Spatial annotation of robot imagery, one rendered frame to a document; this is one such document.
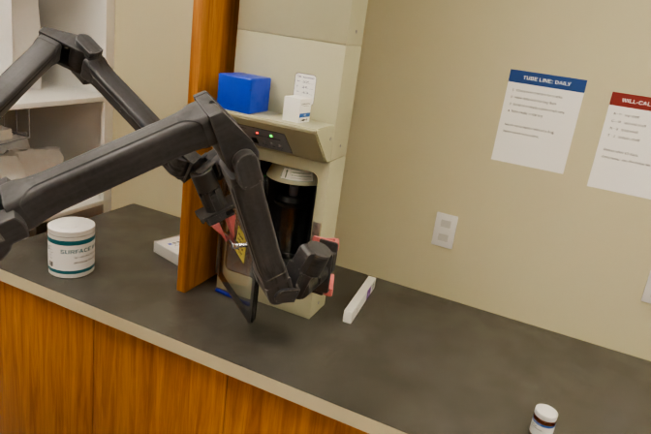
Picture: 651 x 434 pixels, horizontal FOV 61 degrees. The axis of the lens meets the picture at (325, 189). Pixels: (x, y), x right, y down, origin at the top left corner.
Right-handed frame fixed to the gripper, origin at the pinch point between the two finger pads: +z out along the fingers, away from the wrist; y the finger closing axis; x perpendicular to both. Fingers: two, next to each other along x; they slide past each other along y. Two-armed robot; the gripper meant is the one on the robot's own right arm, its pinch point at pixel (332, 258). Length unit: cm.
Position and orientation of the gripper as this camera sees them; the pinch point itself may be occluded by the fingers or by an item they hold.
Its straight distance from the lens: 140.1
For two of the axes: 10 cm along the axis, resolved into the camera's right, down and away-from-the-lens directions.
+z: 4.1, -2.2, 8.9
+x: -9.0, -2.3, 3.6
